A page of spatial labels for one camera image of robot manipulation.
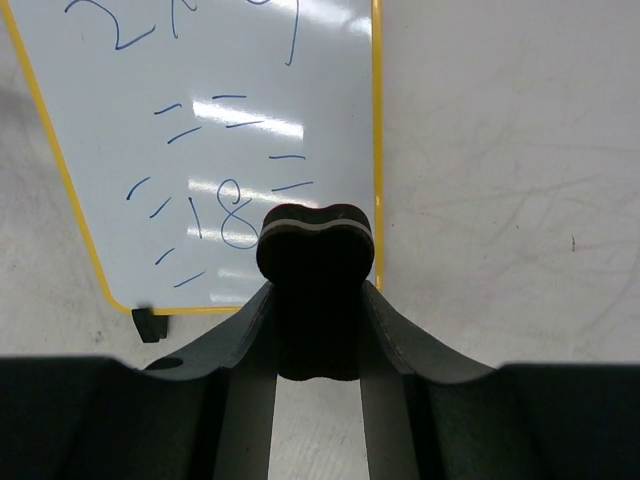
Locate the left black whiteboard foot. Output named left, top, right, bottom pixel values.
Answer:
left=131, top=308, right=169, bottom=343

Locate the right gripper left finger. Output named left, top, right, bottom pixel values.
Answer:
left=1, top=285, right=277, bottom=479

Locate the yellow framed whiteboard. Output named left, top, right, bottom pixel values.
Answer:
left=1, top=1, right=384, bottom=315

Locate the black felt eraser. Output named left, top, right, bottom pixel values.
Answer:
left=256, top=203, right=375, bottom=381

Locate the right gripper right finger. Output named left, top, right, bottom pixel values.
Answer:
left=358, top=285, right=639, bottom=479

